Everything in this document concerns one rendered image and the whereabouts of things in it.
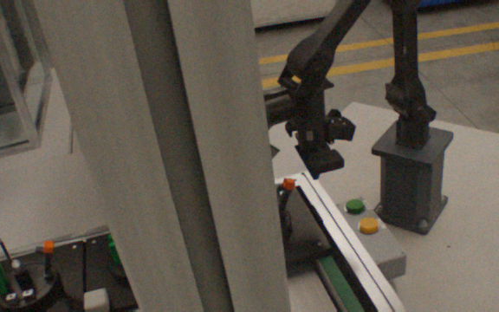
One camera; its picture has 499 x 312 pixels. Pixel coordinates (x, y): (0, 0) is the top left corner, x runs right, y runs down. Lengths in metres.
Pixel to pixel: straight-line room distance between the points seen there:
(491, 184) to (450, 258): 0.31
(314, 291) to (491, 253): 0.42
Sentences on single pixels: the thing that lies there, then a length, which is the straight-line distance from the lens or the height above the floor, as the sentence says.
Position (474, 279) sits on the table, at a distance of 1.18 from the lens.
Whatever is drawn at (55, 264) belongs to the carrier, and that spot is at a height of 0.97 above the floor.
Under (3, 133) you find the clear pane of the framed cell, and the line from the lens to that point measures 1.95.
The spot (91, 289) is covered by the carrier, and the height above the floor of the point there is 0.97.
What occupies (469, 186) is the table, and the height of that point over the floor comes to 0.86.
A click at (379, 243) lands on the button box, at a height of 0.96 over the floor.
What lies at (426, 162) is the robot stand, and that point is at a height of 1.06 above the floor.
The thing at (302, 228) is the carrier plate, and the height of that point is 0.97.
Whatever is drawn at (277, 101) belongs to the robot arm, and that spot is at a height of 1.26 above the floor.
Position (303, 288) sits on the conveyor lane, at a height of 0.92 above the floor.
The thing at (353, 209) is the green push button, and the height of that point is 0.97.
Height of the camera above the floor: 1.69
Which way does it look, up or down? 32 degrees down
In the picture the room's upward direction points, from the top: 9 degrees counter-clockwise
